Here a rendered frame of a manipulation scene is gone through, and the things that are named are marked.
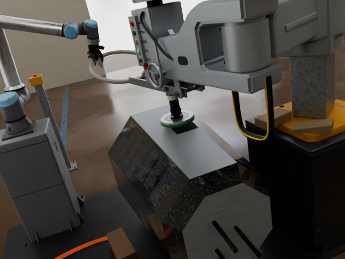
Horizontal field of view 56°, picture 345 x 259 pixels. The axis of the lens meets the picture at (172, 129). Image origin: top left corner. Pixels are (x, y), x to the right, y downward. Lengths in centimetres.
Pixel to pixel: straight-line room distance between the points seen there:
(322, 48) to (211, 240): 110
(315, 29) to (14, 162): 211
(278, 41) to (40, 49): 744
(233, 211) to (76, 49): 733
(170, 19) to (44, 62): 687
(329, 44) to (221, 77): 65
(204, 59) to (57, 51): 714
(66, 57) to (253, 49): 740
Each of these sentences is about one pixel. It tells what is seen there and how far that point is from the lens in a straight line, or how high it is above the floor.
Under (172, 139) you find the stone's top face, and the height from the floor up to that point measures 82.
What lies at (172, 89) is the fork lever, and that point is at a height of 109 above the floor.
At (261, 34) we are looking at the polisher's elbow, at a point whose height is 138.
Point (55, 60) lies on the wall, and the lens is 852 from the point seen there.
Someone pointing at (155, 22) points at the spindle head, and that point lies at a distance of 180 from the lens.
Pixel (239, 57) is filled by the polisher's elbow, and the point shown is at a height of 131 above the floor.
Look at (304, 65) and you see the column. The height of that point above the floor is 109.
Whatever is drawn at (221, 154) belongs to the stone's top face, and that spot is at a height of 82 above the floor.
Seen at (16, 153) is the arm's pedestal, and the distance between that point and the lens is 256.
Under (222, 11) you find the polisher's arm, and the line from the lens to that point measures 133.
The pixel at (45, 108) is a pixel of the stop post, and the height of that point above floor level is 75.
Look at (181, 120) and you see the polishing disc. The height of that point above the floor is 88.
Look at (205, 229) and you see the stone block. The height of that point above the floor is 60.
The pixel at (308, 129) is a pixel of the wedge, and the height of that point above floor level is 80.
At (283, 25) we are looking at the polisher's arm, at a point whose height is 138.
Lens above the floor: 159
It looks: 22 degrees down
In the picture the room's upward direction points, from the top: 12 degrees counter-clockwise
